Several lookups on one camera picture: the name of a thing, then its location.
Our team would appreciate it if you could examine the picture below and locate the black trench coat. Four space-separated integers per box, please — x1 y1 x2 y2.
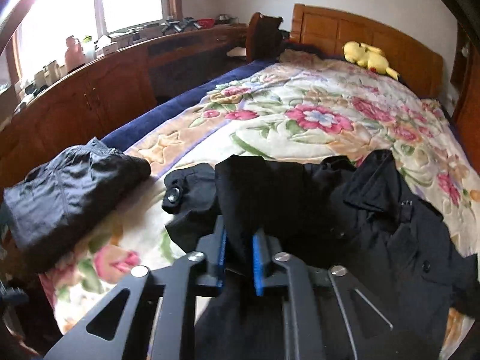
163 150 479 359

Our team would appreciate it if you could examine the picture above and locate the blue bed sheet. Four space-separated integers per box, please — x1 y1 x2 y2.
101 58 276 151

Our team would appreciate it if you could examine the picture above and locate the folded dark grey jacket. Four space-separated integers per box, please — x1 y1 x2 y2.
1 138 151 273

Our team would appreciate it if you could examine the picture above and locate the floral bed blanket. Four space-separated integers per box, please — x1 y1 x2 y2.
41 50 479 359

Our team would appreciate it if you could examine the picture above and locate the long wooden desk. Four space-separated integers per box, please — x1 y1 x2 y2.
1 24 247 187

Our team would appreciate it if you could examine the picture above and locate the wooden louvered wardrobe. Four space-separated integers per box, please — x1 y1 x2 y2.
450 22 480 172

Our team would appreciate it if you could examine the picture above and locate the wooden chair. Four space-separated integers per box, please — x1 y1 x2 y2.
246 12 283 63

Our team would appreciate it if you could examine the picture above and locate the pink bottle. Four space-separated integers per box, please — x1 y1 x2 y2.
64 36 86 73

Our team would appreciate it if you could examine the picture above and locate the red bowl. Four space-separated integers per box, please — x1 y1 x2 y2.
196 18 216 29

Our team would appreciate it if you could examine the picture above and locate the wooden headboard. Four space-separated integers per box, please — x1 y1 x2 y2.
289 3 444 100

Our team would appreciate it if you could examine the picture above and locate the yellow plush toy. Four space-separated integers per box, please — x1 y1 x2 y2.
343 41 400 80

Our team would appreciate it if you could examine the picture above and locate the window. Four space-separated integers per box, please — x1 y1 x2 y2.
13 0 168 79

